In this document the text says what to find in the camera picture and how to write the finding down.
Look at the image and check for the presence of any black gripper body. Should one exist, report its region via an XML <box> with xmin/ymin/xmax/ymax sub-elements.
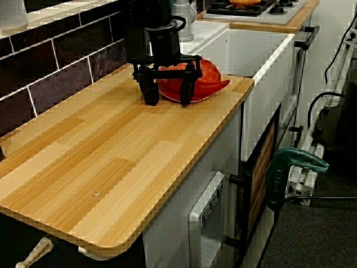
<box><xmin>131</xmin><ymin>26</ymin><xmax>204</xmax><ymax>82</ymax></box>

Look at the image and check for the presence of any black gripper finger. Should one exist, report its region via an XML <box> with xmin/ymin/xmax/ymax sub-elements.
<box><xmin>138</xmin><ymin>75</ymin><xmax>160</xmax><ymax>106</ymax></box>
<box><xmin>180</xmin><ymin>74</ymin><xmax>197</xmax><ymax>106</ymax></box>

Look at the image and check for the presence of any red round plate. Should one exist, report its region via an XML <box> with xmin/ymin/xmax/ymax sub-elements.
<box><xmin>156</xmin><ymin>63</ymin><xmax>215</xmax><ymax>103</ymax></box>

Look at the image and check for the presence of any white toy faucet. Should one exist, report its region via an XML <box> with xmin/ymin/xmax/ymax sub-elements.
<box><xmin>171</xmin><ymin>0</ymin><xmax>195</xmax><ymax>42</ymax></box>

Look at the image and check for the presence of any white toy sink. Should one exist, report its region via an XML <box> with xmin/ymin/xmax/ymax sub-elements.
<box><xmin>181</xmin><ymin>21</ymin><xmax>296</xmax><ymax>162</ymax></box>

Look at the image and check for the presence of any toy stove top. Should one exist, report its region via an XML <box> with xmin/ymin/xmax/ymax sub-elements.
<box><xmin>202</xmin><ymin>0</ymin><xmax>307</xmax><ymax>25</ymax></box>

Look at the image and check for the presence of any orange pot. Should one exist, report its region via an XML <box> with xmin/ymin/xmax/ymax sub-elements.
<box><xmin>228</xmin><ymin>0</ymin><xmax>263</xmax><ymax>6</ymax></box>

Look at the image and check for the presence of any dark tiled backsplash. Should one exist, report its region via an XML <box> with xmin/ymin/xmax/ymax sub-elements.
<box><xmin>0</xmin><ymin>5</ymin><xmax>134</xmax><ymax>137</ymax></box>

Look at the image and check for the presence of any wood panel cabinet door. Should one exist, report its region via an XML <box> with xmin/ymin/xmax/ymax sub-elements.
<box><xmin>241</xmin><ymin>111</ymin><xmax>281</xmax><ymax>252</ymax></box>

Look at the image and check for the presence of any cream shelf board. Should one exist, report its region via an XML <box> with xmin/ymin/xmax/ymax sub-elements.
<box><xmin>0</xmin><ymin>0</ymin><xmax>123</xmax><ymax>36</ymax></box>

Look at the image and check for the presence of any white kitchen cabinet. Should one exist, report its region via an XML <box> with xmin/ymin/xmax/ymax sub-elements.
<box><xmin>142</xmin><ymin>106</ymin><xmax>243</xmax><ymax>268</ymax></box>

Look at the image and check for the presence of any grey dispenser panel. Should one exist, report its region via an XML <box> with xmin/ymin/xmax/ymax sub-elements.
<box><xmin>188</xmin><ymin>170</ymin><xmax>225</xmax><ymax>268</ymax></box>

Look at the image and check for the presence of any white plastic container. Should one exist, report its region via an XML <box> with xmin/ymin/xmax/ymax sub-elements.
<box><xmin>0</xmin><ymin>0</ymin><xmax>28</xmax><ymax>28</ymax></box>

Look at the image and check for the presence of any black cable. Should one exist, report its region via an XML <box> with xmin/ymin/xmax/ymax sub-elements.
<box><xmin>323</xmin><ymin>16</ymin><xmax>357</xmax><ymax>84</ymax></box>
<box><xmin>307</xmin><ymin>91</ymin><xmax>346</xmax><ymax>128</ymax></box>

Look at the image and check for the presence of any black oven handle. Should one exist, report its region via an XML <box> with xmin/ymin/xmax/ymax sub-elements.
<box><xmin>294</xmin><ymin>25</ymin><xmax>321</xmax><ymax>51</ymax></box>

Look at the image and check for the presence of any aluminium rail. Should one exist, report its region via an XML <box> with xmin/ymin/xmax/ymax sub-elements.
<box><xmin>284</xmin><ymin>36</ymin><xmax>357</xmax><ymax>206</ymax></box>

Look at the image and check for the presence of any cream peg handle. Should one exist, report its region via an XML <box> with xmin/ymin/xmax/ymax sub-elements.
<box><xmin>15</xmin><ymin>236</ymin><xmax>54</xmax><ymax>268</ymax></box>

